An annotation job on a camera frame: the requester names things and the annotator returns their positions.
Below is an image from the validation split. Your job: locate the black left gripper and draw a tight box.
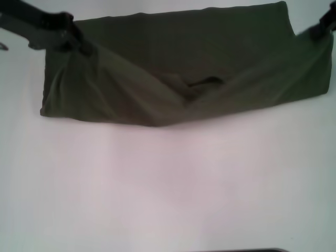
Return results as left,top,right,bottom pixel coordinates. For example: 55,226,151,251
0,0,95,56

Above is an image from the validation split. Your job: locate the dark green t-shirt pink print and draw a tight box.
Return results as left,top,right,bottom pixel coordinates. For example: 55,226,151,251
39,1,334,129

